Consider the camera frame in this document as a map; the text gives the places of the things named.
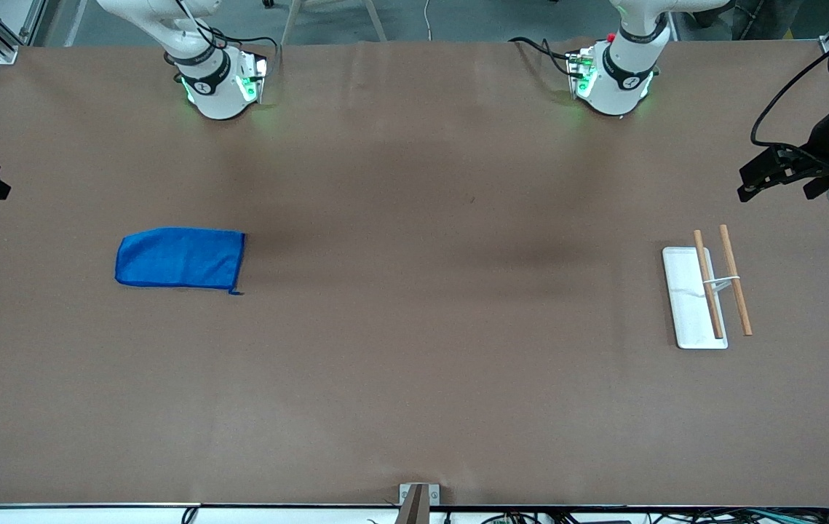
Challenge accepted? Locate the blue microfibre towel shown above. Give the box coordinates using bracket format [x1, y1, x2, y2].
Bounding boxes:
[115, 227, 246, 296]

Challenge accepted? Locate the white rack with wooden bars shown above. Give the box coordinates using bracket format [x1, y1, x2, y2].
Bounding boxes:
[662, 224, 754, 350]

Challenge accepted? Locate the wooden stand leg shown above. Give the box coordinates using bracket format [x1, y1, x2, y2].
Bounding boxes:
[362, 0, 389, 43]
[279, 0, 305, 46]

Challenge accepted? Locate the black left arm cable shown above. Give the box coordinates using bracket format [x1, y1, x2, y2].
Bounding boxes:
[750, 42, 829, 151]

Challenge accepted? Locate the black left base cable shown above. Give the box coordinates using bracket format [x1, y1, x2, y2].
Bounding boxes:
[508, 36, 584, 78]

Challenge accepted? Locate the black base cable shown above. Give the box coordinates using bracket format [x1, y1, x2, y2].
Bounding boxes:
[508, 36, 584, 78]
[207, 28, 282, 72]

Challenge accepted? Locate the black right base cable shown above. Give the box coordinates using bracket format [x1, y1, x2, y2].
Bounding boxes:
[207, 28, 282, 72]

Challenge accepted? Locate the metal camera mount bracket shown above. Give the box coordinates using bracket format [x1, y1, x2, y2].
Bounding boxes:
[394, 483, 441, 524]

